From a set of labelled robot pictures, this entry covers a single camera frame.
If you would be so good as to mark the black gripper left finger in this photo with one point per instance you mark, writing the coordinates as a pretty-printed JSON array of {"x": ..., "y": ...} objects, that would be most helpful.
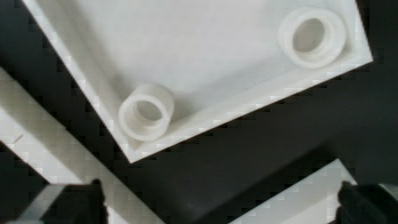
[{"x": 68, "y": 204}]

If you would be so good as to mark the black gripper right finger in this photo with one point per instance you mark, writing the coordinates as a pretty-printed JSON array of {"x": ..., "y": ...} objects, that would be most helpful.
[{"x": 368, "y": 204}]

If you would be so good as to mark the white square tabletop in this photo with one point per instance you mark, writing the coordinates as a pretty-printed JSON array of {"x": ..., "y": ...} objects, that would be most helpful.
[{"x": 235, "y": 52}]

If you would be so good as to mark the white U-shaped fence wall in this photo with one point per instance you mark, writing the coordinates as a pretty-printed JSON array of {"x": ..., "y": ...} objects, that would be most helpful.
[{"x": 276, "y": 158}]

